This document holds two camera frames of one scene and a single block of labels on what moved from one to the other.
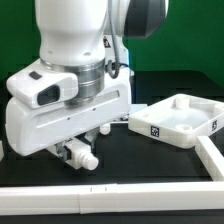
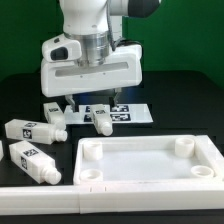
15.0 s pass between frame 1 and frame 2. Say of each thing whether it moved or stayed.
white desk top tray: moved
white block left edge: stayed
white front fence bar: stayed
